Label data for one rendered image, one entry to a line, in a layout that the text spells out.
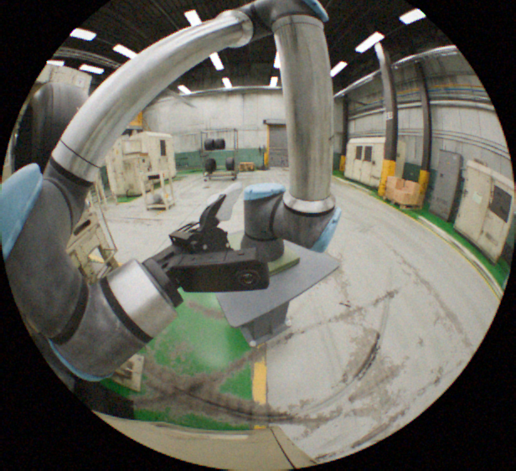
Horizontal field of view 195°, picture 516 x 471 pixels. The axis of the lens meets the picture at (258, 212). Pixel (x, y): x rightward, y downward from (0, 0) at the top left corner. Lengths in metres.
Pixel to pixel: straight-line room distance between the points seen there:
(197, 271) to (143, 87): 0.25
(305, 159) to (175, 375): 1.19
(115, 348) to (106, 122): 0.25
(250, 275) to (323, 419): 1.02
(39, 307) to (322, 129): 0.43
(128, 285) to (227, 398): 0.92
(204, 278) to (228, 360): 0.91
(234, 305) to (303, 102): 0.55
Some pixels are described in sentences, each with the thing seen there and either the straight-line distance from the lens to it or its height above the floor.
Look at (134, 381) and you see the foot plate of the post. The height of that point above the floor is 0.01.
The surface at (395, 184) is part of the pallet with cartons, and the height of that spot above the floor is 0.56.
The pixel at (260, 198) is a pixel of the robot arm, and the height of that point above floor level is 0.88.
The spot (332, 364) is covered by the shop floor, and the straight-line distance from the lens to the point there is 1.12.
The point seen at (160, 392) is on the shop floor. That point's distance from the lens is 1.16.
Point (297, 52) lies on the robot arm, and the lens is 0.35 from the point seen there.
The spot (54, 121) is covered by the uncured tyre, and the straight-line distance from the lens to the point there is 0.64.
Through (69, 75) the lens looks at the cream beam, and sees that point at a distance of 1.36.
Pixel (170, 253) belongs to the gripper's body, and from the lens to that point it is 0.24.
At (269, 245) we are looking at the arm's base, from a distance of 0.55.
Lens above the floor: 1.02
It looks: 23 degrees down
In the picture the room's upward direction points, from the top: straight up
